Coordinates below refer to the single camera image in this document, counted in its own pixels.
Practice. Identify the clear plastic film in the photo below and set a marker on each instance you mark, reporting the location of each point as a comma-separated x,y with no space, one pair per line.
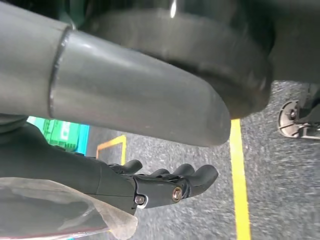
50,212

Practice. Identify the grey caster wheel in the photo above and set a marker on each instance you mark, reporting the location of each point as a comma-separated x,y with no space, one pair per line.
287,121

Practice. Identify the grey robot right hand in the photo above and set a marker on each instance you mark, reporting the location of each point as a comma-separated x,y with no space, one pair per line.
124,92

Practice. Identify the dark robot torso shell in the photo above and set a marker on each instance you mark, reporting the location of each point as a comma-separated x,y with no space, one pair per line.
200,49

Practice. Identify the green plastic crate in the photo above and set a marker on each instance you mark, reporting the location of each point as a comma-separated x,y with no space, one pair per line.
67,134

